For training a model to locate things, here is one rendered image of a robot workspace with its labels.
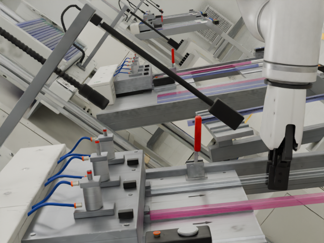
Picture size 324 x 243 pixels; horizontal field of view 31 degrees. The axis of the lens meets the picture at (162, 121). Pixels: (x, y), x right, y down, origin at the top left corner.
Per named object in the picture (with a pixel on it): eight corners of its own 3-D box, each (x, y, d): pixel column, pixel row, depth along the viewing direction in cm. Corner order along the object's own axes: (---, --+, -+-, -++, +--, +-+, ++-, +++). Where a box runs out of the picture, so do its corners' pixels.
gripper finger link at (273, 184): (271, 148, 93) (266, 188, 94) (275, 154, 90) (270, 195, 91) (290, 149, 93) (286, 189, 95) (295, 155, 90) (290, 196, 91)
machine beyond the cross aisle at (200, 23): (263, 55, 607) (114, -57, 581) (279, 64, 527) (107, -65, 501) (185, 156, 630) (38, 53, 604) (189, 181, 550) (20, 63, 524)
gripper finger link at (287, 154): (284, 106, 90) (276, 127, 95) (289, 148, 86) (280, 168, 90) (292, 107, 90) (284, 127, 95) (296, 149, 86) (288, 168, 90)
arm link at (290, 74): (258, 57, 95) (256, 75, 96) (268, 64, 86) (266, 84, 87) (309, 60, 95) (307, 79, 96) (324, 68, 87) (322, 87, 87)
